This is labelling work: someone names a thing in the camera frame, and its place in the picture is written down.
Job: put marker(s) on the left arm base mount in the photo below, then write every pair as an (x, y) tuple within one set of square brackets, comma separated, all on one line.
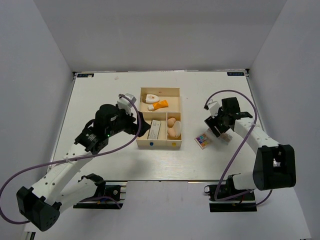
[(107, 196)]

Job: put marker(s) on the cream organizer tray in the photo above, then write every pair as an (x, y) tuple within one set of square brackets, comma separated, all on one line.
[(172, 96)]

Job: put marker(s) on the colourful eyeshadow palette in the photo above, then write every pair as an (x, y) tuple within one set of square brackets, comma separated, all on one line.
[(203, 140)]

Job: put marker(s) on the beige makeup sponge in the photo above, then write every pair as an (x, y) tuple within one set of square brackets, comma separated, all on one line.
[(172, 133), (171, 121)]

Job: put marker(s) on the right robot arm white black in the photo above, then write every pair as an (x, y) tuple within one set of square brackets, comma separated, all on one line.
[(274, 166)]

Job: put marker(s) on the nude eyeshadow palette clear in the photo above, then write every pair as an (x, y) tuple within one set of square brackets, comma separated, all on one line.
[(224, 138)]

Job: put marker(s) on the orange sunscreen tube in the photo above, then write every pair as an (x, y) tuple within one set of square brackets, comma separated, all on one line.
[(158, 105)]

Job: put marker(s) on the round white powder puff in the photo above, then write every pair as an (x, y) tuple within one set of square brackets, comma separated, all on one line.
[(177, 127)]

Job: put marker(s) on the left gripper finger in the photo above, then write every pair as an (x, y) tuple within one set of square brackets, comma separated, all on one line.
[(142, 128), (131, 117)]

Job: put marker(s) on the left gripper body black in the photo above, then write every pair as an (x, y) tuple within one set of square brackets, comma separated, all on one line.
[(121, 124)]

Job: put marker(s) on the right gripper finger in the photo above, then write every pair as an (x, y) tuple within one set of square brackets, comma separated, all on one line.
[(210, 122), (220, 129)]

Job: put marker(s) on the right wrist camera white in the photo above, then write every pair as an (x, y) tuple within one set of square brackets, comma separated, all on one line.
[(213, 107)]

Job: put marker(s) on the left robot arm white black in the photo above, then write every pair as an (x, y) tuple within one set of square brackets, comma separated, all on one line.
[(46, 199)]

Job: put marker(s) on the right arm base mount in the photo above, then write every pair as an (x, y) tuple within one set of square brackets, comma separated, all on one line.
[(230, 200)]

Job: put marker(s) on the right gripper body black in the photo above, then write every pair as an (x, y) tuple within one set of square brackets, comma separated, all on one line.
[(219, 118)]

